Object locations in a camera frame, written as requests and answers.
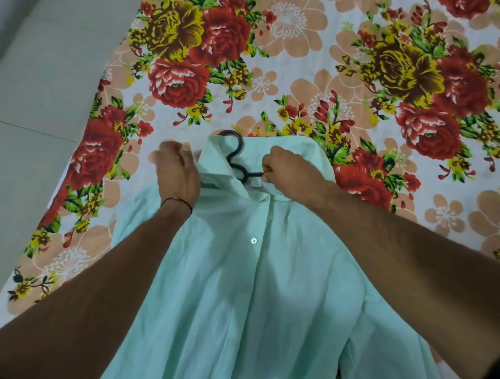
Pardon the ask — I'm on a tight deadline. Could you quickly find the person's left forearm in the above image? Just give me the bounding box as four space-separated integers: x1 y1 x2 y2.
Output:
0 199 193 379

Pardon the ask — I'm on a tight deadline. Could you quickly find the person's left hand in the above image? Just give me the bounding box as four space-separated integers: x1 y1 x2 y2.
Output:
152 141 201 210

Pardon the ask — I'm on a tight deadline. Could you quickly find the mint green button shirt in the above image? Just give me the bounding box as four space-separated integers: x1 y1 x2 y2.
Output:
101 135 441 379

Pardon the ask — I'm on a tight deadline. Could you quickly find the person's right forearm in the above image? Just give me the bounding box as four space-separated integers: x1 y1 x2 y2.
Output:
310 184 500 379

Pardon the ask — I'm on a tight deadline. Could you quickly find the black thread wrist band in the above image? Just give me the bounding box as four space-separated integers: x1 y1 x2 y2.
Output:
160 197 193 218

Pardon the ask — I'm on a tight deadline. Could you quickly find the person's right hand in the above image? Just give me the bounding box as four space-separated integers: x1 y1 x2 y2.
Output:
261 146 333 211

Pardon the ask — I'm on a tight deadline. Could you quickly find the floral printed bedsheet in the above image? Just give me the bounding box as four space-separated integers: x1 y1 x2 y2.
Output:
0 0 500 329

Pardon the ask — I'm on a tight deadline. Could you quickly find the black plastic clothes hanger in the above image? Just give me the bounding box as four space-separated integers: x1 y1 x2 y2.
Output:
217 130 270 184

